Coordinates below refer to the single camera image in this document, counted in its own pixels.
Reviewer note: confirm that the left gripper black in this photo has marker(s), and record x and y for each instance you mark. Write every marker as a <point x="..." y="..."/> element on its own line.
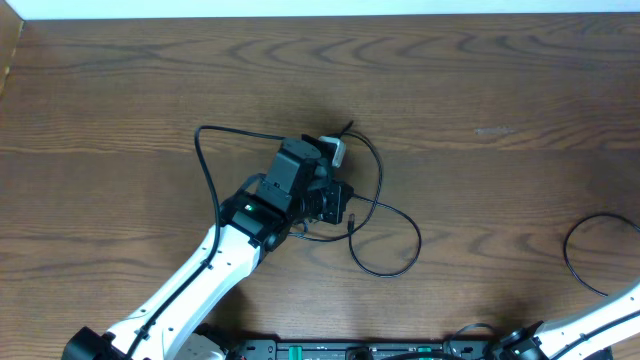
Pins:
<point x="334" y="195"/>

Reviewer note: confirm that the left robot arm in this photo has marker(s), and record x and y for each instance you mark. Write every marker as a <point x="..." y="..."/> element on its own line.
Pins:
<point x="300" y="185"/>

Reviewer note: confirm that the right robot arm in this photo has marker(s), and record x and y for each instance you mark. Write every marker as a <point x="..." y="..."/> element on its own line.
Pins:
<point x="614" y="319"/>

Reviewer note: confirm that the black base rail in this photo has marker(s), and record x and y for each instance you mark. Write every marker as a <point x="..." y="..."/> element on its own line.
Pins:
<point x="476" y="341"/>

